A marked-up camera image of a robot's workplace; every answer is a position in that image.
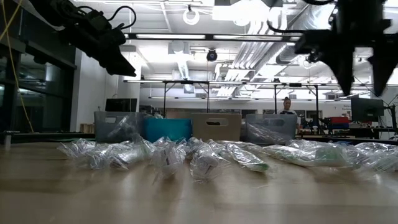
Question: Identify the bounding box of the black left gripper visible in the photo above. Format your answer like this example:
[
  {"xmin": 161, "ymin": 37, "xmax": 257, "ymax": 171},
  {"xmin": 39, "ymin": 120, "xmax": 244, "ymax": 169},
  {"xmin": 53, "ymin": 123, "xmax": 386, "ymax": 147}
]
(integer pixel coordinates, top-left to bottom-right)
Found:
[{"xmin": 57, "ymin": 7, "xmax": 137, "ymax": 78}]

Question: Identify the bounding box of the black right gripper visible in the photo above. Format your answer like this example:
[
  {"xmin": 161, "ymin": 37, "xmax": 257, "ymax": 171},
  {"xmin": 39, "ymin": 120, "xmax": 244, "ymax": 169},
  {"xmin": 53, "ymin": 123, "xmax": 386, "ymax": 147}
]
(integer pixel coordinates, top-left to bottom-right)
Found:
[{"xmin": 294, "ymin": 18, "xmax": 398, "ymax": 98}]

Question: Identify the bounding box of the blue toothbrush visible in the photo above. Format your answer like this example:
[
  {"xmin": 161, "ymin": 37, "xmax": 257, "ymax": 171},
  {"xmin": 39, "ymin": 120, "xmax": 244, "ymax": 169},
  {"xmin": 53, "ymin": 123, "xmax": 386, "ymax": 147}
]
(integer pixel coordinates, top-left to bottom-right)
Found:
[
  {"xmin": 107, "ymin": 114, "xmax": 131, "ymax": 139},
  {"xmin": 83, "ymin": 143, "xmax": 130, "ymax": 171},
  {"xmin": 123, "ymin": 123, "xmax": 144, "ymax": 142}
]

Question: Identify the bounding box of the black computer monitor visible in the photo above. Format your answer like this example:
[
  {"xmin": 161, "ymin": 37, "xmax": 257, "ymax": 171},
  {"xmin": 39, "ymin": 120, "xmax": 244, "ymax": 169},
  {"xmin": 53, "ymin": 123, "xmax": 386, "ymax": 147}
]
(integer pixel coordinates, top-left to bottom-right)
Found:
[
  {"xmin": 104, "ymin": 98, "xmax": 138, "ymax": 113},
  {"xmin": 350, "ymin": 96, "xmax": 386, "ymax": 123}
]

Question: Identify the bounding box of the red storage bin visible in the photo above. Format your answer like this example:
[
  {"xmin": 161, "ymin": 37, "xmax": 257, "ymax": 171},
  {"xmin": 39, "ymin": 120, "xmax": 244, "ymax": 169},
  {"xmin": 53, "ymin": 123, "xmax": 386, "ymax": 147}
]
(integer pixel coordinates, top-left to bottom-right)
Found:
[{"xmin": 329, "ymin": 116, "xmax": 351, "ymax": 125}]

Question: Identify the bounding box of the smoky grey translucent bin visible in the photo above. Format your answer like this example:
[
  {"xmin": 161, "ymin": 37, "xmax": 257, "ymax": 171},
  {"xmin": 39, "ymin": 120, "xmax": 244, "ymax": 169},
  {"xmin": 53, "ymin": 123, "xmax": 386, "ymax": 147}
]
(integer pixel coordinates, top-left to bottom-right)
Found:
[
  {"xmin": 244, "ymin": 113, "xmax": 298, "ymax": 146},
  {"xmin": 94, "ymin": 111, "xmax": 146, "ymax": 144}
]

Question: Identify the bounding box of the teal plastic bin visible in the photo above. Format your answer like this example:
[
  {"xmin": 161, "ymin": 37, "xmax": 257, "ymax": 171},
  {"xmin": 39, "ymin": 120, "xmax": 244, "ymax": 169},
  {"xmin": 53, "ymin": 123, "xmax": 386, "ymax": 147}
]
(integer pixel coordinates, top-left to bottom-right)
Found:
[{"xmin": 143, "ymin": 118, "xmax": 193, "ymax": 143}]

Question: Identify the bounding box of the person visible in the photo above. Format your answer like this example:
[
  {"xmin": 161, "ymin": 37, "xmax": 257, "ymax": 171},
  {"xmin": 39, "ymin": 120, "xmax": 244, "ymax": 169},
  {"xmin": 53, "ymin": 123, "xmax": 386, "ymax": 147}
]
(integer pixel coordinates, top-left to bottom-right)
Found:
[{"xmin": 277, "ymin": 96, "xmax": 301, "ymax": 131}]

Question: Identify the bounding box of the white plastic bin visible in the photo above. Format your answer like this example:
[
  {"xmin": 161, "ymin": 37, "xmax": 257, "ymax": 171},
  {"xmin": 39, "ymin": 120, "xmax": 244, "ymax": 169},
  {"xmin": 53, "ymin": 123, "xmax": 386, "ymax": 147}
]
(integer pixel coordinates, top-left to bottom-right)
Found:
[{"xmin": 191, "ymin": 113, "xmax": 243, "ymax": 142}]

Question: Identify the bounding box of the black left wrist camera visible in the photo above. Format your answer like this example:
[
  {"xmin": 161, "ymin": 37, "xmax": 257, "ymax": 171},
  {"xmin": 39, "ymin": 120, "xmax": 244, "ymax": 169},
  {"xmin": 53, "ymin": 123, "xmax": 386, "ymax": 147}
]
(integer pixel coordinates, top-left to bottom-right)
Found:
[{"xmin": 81, "ymin": 9, "xmax": 109, "ymax": 32}]

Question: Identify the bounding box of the black metal rack frame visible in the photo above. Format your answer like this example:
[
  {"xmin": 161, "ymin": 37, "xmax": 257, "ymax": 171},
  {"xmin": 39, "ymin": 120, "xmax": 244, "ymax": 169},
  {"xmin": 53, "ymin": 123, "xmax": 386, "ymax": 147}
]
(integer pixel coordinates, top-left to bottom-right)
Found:
[{"xmin": 161, "ymin": 79, "xmax": 320, "ymax": 118}]

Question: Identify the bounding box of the white ring light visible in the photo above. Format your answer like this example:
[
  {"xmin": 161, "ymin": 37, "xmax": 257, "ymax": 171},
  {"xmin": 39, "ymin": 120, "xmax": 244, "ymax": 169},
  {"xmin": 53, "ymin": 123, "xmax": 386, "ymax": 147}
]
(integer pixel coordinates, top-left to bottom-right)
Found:
[{"xmin": 182, "ymin": 6, "xmax": 201, "ymax": 26}]

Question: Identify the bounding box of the black aluminium table frame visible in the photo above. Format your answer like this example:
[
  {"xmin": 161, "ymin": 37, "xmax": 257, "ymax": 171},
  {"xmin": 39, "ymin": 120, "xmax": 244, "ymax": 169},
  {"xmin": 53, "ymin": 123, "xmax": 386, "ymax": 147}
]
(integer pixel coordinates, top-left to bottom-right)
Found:
[{"xmin": 0, "ymin": 130, "xmax": 398, "ymax": 146}]

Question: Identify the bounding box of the yellow hanging cable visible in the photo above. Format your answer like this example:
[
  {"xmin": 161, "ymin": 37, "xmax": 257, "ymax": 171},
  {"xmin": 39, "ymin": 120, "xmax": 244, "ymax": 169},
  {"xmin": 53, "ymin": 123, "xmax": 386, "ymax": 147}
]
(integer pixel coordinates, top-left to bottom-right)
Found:
[{"xmin": 0, "ymin": 0, "xmax": 35, "ymax": 134}]

